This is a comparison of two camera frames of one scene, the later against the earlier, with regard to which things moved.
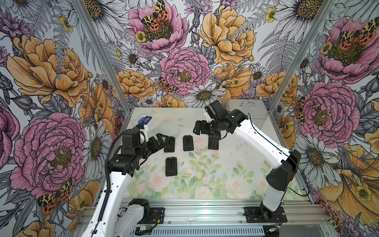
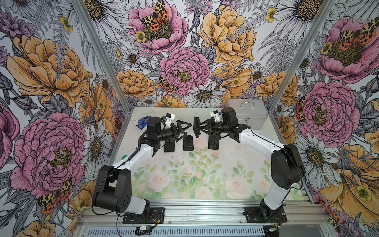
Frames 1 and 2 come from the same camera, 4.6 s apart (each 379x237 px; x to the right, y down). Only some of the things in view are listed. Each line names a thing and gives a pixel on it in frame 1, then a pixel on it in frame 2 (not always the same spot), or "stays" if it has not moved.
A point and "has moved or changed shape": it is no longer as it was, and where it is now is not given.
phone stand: (213, 143) stays
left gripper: (155, 147) -> (175, 132)
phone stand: (170, 146) stays
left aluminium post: (103, 54) stays
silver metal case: (254, 109) stays
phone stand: (171, 166) has moved or changed shape
